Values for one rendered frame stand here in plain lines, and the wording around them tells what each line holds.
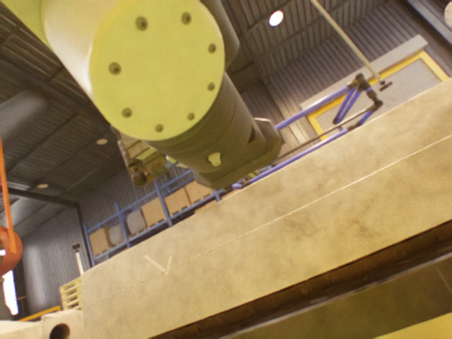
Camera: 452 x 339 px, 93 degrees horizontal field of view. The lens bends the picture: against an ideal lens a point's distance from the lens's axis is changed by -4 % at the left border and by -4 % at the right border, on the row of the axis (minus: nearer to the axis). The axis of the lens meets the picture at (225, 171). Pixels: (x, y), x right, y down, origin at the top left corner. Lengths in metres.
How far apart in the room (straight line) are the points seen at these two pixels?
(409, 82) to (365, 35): 3.09
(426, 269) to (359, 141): 0.22
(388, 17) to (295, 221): 14.21
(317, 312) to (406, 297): 0.13
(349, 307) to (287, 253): 0.12
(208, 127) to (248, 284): 0.34
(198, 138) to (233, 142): 0.04
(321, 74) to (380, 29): 3.31
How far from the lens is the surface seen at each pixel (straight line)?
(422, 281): 0.46
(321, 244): 0.42
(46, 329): 1.23
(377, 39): 13.74
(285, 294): 0.52
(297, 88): 12.34
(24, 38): 10.46
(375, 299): 0.45
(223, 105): 0.17
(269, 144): 0.27
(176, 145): 0.17
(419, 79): 12.94
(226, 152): 0.20
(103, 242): 14.18
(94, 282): 0.70
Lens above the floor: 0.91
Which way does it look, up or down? 17 degrees up
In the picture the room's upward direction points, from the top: 25 degrees counter-clockwise
